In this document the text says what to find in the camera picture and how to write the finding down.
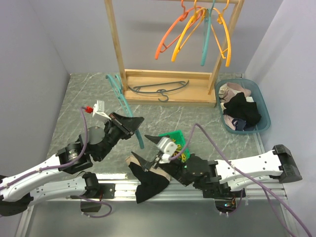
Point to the black underwear back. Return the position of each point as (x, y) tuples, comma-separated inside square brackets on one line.
[(151, 182)]

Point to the yellow hanger left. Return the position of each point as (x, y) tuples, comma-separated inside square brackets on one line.
[(193, 23)]

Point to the aluminium mounting rail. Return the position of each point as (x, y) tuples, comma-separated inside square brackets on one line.
[(161, 208)]

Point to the orange clothes hanger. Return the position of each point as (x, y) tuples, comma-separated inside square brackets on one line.
[(162, 46)]

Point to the yellow clothespins in bin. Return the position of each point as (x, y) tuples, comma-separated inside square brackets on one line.
[(182, 157)]

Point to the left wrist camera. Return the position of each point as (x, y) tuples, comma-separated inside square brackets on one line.
[(97, 111)]

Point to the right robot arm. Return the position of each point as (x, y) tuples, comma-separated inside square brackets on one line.
[(220, 179)]

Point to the black underwear front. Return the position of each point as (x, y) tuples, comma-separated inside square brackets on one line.
[(239, 108)]

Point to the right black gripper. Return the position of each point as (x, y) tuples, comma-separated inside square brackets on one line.
[(145, 163)]

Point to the teal hanger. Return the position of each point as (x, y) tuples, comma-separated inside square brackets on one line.
[(117, 87), (206, 32), (139, 89)]

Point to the yellow hanger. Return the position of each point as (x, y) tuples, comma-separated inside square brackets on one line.
[(193, 23), (223, 34)]

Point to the teal laundry basket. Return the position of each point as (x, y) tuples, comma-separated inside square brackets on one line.
[(265, 121)]

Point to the black underwear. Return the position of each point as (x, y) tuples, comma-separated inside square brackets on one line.
[(151, 182), (239, 108)]

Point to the beige underwear in basket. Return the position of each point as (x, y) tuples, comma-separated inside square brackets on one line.
[(230, 89)]

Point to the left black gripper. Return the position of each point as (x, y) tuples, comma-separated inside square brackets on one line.
[(128, 126)]

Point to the navy underwear in basket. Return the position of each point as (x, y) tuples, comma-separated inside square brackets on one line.
[(241, 125)]

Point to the wooden clothes rack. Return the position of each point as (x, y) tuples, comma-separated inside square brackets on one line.
[(200, 90)]

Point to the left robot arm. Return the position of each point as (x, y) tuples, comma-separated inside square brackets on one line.
[(37, 184)]

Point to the white underwear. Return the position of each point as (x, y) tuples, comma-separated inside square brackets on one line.
[(249, 99)]

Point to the green plastic bin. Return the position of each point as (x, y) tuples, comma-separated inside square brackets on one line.
[(180, 139)]

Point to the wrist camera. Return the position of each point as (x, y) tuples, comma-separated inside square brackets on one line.
[(167, 147), (97, 111)]

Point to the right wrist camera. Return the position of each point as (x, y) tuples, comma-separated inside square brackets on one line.
[(167, 147)]

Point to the yellow hanger right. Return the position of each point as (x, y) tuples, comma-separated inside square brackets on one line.
[(223, 34)]

